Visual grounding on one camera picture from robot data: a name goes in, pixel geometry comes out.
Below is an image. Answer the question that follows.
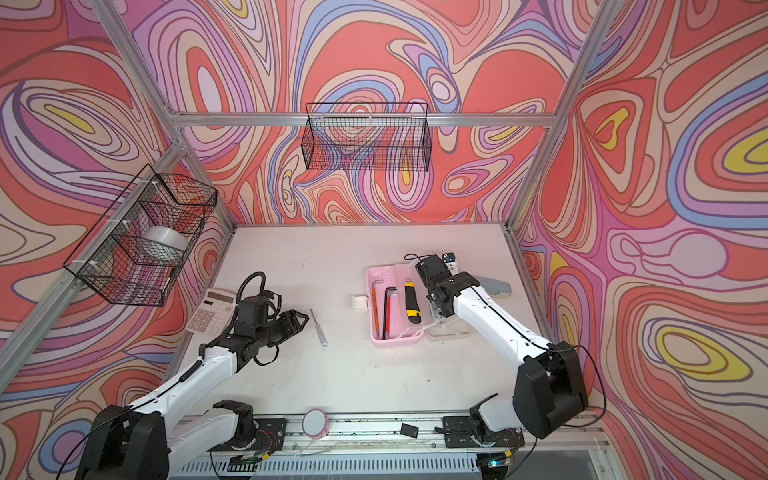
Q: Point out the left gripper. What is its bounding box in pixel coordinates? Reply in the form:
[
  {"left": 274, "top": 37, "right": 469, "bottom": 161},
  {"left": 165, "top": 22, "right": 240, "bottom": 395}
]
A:
[{"left": 253, "top": 308, "right": 309, "bottom": 350}]

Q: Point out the yellow black utility knife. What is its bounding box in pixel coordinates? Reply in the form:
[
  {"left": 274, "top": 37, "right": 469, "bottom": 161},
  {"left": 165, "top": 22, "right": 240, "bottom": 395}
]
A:
[{"left": 404, "top": 279, "right": 422, "bottom": 325}]

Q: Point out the pink plastic tool box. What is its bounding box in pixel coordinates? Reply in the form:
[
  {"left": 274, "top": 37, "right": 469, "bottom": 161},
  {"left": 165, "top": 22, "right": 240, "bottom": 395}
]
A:
[{"left": 365, "top": 263, "right": 424, "bottom": 348}]

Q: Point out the black hex key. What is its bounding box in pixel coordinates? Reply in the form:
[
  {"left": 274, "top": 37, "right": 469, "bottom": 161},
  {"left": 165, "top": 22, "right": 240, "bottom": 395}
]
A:
[{"left": 381, "top": 287, "right": 398, "bottom": 341}]

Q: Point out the orange hex key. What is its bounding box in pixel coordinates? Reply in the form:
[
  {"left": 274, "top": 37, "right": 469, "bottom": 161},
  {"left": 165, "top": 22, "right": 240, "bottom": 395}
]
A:
[{"left": 370, "top": 279, "right": 384, "bottom": 339}]

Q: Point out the clear handle tester screwdriver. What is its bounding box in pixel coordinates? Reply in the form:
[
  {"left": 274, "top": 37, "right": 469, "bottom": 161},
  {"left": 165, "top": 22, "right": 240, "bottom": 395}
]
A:
[{"left": 310, "top": 309, "right": 328, "bottom": 348}]

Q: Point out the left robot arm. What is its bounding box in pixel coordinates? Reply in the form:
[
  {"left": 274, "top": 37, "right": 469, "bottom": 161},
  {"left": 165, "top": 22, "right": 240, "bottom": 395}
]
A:
[{"left": 75, "top": 292, "right": 310, "bottom": 479}]

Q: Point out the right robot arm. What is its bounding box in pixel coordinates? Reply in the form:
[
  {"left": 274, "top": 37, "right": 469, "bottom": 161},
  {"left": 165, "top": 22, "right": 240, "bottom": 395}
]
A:
[{"left": 415, "top": 254, "right": 588, "bottom": 439}]

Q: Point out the white calculator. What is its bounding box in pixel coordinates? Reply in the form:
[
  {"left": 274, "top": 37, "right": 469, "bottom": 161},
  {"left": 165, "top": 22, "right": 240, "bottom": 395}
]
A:
[{"left": 185, "top": 288, "right": 236, "bottom": 336}]

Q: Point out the grey stapler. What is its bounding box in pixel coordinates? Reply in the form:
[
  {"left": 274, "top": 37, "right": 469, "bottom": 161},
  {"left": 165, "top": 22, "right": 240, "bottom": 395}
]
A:
[{"left": 477, "top": 277, "right": 512, "bottom": 297}]

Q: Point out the white box latch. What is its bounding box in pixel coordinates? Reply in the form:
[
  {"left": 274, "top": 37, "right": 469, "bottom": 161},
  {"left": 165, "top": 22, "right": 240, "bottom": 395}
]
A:
[{"left": 351, "top": 295, "right": 369, "bottom": 311}]

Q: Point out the pink tape roll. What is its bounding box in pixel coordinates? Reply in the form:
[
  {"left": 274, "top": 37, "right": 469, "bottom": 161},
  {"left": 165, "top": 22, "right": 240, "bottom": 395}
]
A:
[{"left": 301, "top": 409, "right": 330, "bottom": 440}]

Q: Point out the small black block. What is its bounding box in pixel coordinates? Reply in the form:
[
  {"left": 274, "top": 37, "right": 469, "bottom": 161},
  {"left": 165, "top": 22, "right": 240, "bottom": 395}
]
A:
[{"left": 400, "top": 423, "right": 419, "bottom": 439}]

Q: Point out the black corrugated cable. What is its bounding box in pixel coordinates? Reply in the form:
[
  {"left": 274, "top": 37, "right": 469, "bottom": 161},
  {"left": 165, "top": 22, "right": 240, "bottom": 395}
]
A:
[{"left": 236, "top": 271, "right": 268, "bottom": 304}]

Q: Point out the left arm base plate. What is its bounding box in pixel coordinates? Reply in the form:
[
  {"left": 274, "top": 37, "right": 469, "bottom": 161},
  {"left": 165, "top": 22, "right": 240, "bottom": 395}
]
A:
[{"left": 211, "top": 417, "right": 288, "bottom": 454}]

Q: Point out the silver duct tape roll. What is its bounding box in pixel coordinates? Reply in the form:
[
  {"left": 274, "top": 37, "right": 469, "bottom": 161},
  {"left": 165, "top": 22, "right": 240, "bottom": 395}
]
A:
[{"left": 139, "top": 225, "right": 189, "bottom": 265}]

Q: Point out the black wire basket left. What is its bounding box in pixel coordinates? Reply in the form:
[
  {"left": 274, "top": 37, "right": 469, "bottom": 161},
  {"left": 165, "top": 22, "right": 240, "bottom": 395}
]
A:
[{"left": 63, "top": 165, "right": 218, "bottom": 307}]

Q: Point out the black wire basket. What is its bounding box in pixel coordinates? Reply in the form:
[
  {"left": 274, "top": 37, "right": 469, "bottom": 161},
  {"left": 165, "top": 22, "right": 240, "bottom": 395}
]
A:
[
  {"left": 63, "top": 165, "right": 218, "bottom": 307},
  {"left": 301, "top": 101, "right": 432, "bottom": 172}
]

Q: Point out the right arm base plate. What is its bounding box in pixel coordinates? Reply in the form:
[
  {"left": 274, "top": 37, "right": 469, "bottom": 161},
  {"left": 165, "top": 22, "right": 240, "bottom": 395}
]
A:
[{"left": 434, "top": 415, "right": 525, "bottom": 452}]

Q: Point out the black wire basket back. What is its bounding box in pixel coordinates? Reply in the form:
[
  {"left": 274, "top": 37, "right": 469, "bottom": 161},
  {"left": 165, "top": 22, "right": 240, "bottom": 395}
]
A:
[{"left": 301, "top": 101, "right": 432, "bottom": 172}]

